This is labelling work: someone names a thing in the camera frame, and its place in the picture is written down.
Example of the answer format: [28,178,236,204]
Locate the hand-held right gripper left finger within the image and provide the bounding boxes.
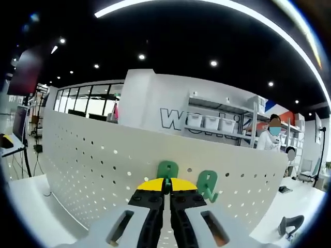
[61,177,166,248]

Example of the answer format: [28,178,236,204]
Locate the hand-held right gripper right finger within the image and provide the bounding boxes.
[169,178,281,248]

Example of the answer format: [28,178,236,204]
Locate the green hook assembly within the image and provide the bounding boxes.
[157,160,180,195]
[196,169,219,204]

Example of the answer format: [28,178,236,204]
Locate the white perforated mounting plate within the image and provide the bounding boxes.
[41,107,289,248]

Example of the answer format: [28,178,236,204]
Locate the white side table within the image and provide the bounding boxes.
[0,133,33,179]

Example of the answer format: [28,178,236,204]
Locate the monitor with reddish display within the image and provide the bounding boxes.
[12,105,28,142]

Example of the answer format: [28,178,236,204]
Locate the grey curved stand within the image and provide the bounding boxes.
[278,214,305,237]

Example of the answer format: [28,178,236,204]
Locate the large hanging dark screen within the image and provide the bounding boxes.
[7,45,44,97]

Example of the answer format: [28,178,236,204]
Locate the pale green office chair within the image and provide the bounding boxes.
[298,157,323,184]

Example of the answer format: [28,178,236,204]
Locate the white storage bin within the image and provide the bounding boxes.
[220,117,236,132]
[204,115,220,130]
[187,113,204,128]

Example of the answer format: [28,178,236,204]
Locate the grey metal shelf rack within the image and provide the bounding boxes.
[184,90,259,148]

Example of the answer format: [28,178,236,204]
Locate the person in white shirt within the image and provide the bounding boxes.
[280,113,305,179]

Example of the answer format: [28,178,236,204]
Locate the stack of white boxes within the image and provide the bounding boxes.
[248,95,266,113]

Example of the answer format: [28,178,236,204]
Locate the ceiling spotlights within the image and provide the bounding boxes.
[58,37,313,117]

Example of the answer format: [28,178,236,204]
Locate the ceiling light strip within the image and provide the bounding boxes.
[94,0,331,104]

